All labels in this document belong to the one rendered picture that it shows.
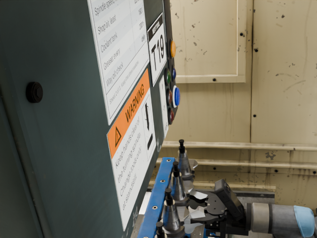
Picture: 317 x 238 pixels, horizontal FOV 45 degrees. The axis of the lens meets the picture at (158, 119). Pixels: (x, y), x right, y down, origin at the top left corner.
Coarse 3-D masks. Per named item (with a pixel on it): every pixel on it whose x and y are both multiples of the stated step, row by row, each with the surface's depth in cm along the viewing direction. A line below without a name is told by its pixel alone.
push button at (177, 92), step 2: (176, 88) 62; (178, 88) 63; (176, 90) 62; (178, 90) 62; (176, 92) 61; (178, 92) 62; (176, 94) 61; (178, 94) 62; (176, 96) 61; (178, 96) 62; (176, 98) 61; (178, 98) 62; (176, 100) 61; (178, 100) 62; (176, 102) 62; (178, 102) 62; (176, 104) 62; (178, 104) 63
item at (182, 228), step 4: (180, 220) 93; (180, 228) 91; (184, 228) 92; (168, 232) 90; (172, 232) 90; (176, 232) 90; (180, 232) 90; (184, 232) 92; (168, 236) 90; (172, 236) 90; (176, 236) 90; (180, 236) 91
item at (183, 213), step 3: (177, 207) 99; (180, 207) 99; (183, 207) 99; (186, 207) 99; (162, 210) 98; (177, 210) 98; (180, 210) 98; (183, 210) 98; (186, 210) 98; (162, 213) 97; (180, 213) 97; (183, 213) 97; (186, 213) 97; (162, 216) 96; (180, 216) 96; (183, 216) 96; (186, 216) 96; (183, 219) 95
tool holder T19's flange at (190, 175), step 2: (192, 168) 112; (192, 170) 111; (192, 172) 112; (194, 172) 111; (188, 174) 110; (190, 174) 110; (192, 174) 110; (182, 176) 109; (184, 176) 109; (186, 176) 109; (188, 176) 109; (190, 176) 109; (192, 176) 110; (194, 176) 112; (184, 178) 109; (186, 178) 109; (188, 178) 109; (190, 178) 109; (192, 180) 110
